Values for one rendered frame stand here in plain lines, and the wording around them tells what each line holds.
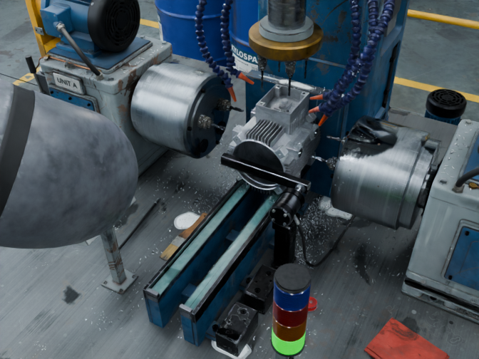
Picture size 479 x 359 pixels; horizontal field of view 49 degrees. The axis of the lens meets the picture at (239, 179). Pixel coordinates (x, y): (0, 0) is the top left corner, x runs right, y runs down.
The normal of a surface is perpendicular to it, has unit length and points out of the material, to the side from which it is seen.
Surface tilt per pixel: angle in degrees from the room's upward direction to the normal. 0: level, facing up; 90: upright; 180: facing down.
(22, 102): 34
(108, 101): 90
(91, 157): 65
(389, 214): 96
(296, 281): 0
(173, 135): 88
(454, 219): 90
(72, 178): 76
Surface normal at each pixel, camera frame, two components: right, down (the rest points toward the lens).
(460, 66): -0.02, -0.76
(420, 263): -0.50, 0.57
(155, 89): -0.30, -0.29
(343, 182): -0.48, 0.33
